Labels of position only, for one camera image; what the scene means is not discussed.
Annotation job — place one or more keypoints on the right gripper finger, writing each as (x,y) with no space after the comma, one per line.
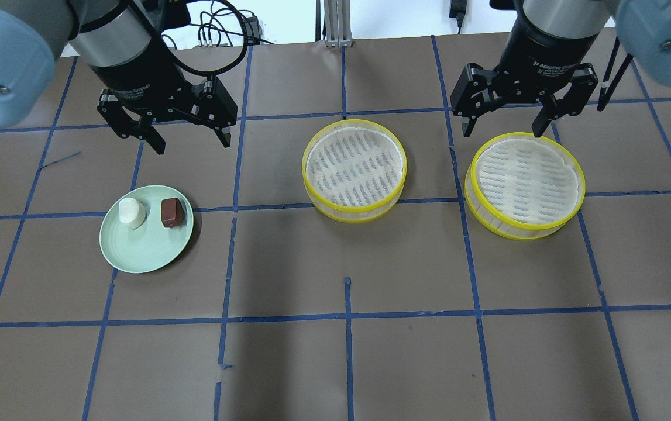
(551,109)
(470,117)

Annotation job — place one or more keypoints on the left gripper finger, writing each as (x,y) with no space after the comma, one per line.
(142,131)
(224,135)

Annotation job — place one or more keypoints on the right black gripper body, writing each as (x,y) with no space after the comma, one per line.
(543,57)

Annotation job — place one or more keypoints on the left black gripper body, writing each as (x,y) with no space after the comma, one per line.
(138,83)

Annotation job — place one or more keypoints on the white steamed bun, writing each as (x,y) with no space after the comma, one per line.
(131,213)

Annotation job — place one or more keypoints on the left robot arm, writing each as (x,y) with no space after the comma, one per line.
(121,42)

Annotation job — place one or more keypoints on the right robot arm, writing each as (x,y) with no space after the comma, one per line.
(626,31)

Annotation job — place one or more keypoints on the right yellow bamboo steamer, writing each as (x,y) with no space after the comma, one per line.
(523,187)

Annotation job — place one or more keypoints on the yellow bamboo steamer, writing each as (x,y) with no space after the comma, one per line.
(354,170)
(523,187)

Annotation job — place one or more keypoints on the middle yellow bamboo steamer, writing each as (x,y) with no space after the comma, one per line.
(354,170)

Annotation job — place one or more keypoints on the brown steamed bun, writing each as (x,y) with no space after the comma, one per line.
(172,212)

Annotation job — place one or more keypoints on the black power adapter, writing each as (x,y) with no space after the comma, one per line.
(457,11)

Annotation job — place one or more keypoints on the light green plate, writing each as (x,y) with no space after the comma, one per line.
(145,244)

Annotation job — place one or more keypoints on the aluminium frame post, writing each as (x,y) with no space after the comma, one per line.
(337,24)

